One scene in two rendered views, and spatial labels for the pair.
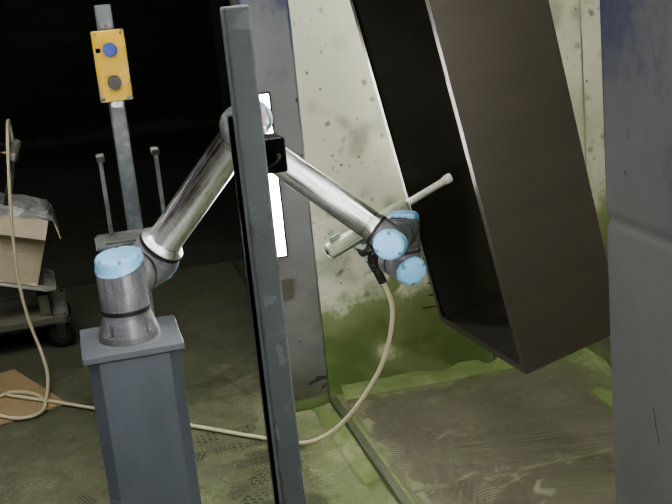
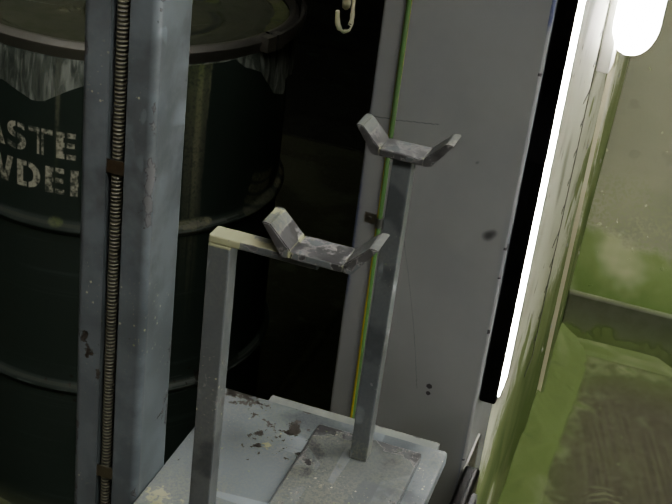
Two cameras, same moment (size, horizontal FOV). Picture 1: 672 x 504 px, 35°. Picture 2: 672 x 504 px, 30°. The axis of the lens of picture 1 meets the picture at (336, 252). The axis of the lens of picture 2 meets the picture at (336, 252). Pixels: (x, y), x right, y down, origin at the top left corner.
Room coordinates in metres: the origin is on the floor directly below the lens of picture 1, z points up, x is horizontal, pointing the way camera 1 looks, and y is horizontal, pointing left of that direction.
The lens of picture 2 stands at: (3.53, 1.46, 1.47)
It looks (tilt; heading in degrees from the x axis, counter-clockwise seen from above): 27 degrees down; 298
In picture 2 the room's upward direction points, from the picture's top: 7 degrees clockwise
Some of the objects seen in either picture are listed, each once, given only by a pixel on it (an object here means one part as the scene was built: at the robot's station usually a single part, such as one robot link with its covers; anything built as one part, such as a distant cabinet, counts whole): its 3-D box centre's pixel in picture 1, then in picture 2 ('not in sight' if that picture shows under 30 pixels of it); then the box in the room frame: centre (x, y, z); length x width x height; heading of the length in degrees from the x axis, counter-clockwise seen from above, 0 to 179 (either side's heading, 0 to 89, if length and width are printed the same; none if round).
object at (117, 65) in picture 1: (111, 65); not in sight; (4.03, 0.76, 1.42); 0.12 x 0.06 x 0.26; 103
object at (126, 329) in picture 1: (127, 321); not in sight; (3.20, 0.67, 0.69); 0.19 x 0.19 x 0.10
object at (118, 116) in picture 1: (133, 220); (121, 440); (4.09, 0.77, 0.82); 0.06 x 0.06 x 1.64; 13
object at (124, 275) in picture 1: (122, 278); not in sight; (3.21, 0.67, 0.83); 0.17 x 0.15 x 0.18; 161
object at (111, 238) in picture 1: (133, 193); (318, 356); (3.93, 0.73, 0.95); 0.26 x 0.15 x 0.32; 103
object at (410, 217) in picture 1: (403, 231); not in sight; (3.08, -0.20, 0.92); 0.12 x 0.09 x 0.12; 161
